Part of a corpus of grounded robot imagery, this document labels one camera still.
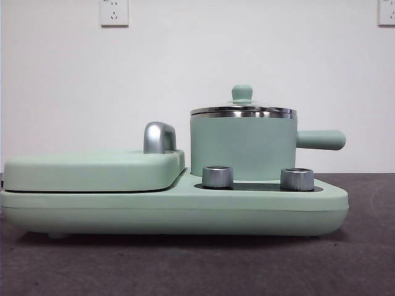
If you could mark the glass lid with green knob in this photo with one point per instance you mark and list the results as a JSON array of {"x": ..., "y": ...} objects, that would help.
[{"x": 242, "y": 92}]

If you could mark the silver control knob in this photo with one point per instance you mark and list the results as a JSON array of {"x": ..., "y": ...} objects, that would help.
[
  {"x": 217, "y": 177},
  {"x": 297, "y": 179}
]

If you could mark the mint green breakfast machine base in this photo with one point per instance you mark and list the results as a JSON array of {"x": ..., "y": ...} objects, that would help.
[{"x": 185, "y": 212}]

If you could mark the white wall socket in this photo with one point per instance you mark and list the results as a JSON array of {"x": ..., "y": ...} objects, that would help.
[
  {"x": 387, "y": 12},
  {"x": 114, "y": 13}
]

